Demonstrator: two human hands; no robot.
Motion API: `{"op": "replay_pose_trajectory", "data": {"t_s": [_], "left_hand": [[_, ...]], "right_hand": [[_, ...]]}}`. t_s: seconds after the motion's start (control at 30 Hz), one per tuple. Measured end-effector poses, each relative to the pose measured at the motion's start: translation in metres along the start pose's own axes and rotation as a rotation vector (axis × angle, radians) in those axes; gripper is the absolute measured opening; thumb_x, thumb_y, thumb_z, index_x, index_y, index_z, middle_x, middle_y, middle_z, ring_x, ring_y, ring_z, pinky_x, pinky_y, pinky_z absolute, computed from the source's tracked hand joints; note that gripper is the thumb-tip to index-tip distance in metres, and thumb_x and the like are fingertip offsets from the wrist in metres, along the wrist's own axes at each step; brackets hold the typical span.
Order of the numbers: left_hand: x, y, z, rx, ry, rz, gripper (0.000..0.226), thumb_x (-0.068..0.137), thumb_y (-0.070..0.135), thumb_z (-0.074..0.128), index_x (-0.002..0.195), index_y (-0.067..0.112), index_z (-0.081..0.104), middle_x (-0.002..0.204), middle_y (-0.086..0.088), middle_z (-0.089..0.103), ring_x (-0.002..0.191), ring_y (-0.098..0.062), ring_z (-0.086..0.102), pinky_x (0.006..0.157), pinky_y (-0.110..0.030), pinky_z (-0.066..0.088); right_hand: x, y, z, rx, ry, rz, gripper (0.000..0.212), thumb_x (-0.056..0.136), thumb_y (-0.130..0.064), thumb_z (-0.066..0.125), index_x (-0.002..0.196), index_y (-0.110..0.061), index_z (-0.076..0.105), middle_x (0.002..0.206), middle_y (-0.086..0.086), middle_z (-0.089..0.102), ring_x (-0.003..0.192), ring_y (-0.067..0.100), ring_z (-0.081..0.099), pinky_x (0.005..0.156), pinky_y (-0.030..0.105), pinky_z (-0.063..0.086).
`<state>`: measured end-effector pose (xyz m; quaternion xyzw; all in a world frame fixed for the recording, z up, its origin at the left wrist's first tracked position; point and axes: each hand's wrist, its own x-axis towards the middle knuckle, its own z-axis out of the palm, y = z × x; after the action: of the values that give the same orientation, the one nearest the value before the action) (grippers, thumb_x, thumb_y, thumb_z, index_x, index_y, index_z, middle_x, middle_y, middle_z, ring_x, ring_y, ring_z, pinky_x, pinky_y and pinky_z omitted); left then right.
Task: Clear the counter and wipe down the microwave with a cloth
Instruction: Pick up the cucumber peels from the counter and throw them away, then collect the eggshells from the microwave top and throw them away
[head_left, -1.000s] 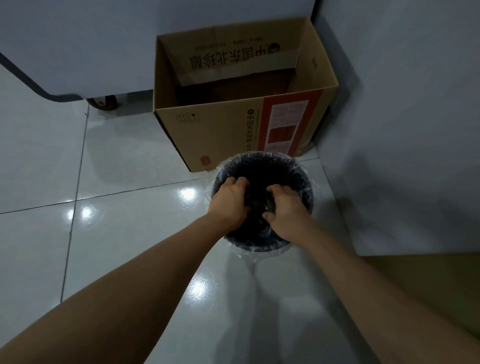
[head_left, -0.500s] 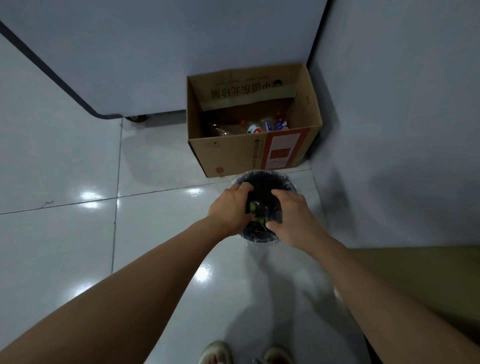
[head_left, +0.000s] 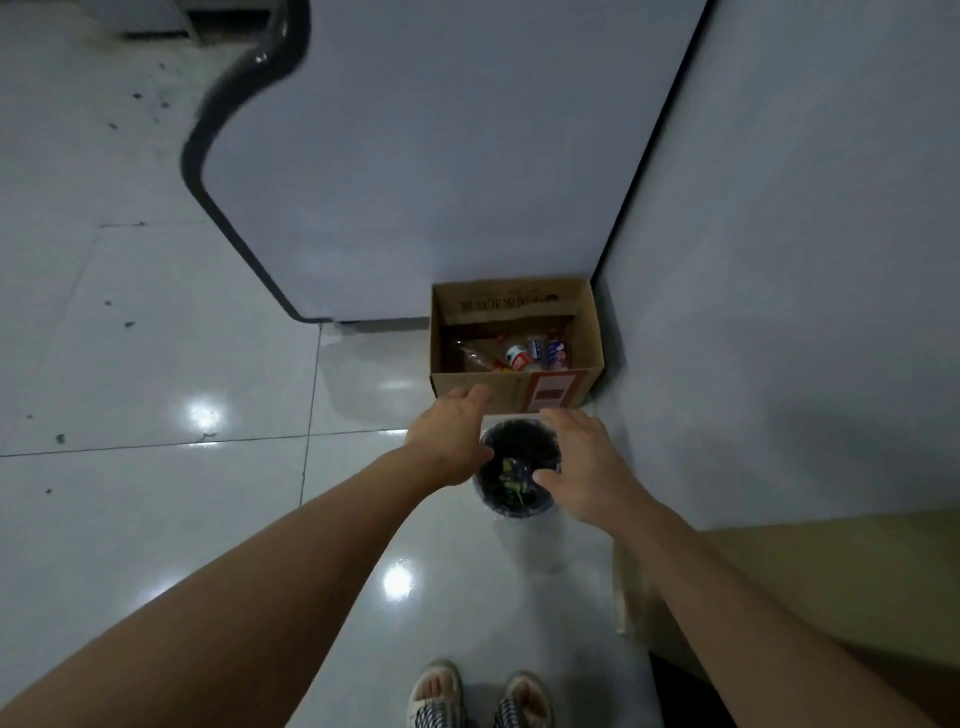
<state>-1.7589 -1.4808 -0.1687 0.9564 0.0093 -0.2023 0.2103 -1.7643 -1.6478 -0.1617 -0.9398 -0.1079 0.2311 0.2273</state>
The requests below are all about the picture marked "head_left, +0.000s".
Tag person's left forearm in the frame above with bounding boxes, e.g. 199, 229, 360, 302
0, 457, 451, 728

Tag person's left hand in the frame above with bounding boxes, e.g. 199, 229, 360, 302
404, 384, 497, 490

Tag person's right forearm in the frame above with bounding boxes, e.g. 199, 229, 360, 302
613, 500, 939, 728

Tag blue white drink carton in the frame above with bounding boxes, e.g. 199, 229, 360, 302
529, 335, 569, 370

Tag brown cardboard box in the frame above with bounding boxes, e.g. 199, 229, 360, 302
429, 277, 607, 415

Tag grey cabinet with black edge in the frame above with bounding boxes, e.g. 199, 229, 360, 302
179, 0, 711, 326

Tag black white checkered trousers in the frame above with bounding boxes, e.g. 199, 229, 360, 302
414, 695, 538, 728

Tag person's right hand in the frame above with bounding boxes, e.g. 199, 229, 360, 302
531, 407, 647, 536

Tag black trash bin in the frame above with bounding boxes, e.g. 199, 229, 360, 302
471, 419, 565, 521

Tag person's left beige sandal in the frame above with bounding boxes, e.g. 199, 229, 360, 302
407, 659, 463, 728

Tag crumpled clear plastic bottle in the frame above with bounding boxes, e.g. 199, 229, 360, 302
455, 338, 511, 373

